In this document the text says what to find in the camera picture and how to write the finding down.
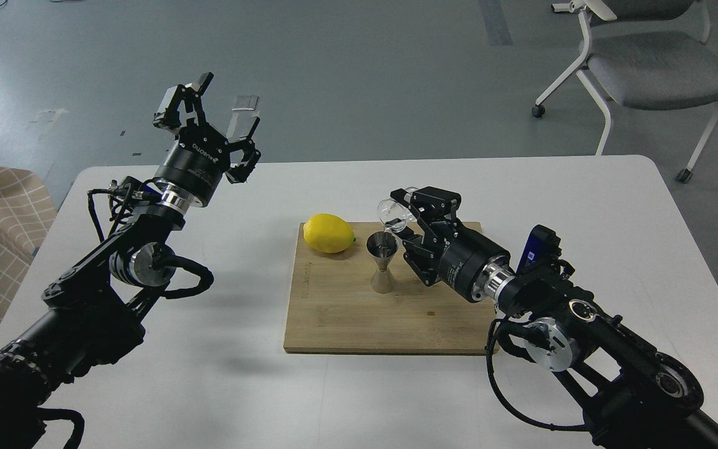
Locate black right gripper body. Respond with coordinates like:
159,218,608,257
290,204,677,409
428,224,510,303

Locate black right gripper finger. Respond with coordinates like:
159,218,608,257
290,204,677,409
390,186,462,241
401,234,444,285

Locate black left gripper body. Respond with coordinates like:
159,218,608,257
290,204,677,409
154,124,231,207

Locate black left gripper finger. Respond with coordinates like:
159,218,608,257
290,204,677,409
226,116,261,184
153,72,215,139

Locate clear glass measuring cup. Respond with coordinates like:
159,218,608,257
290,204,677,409
376,198,416,234

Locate steel double jigger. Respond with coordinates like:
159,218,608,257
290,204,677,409
366,231,399,294

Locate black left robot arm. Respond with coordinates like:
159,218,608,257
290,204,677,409
0,73,261,448

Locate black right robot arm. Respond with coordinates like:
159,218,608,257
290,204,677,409
377,186,718,448

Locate yellow lemon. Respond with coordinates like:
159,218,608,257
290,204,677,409
303,213,355,254

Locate wooden cutting board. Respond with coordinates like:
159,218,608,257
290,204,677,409
283,222,496,355

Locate grey office chair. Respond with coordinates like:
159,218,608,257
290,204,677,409
531,1,718,183

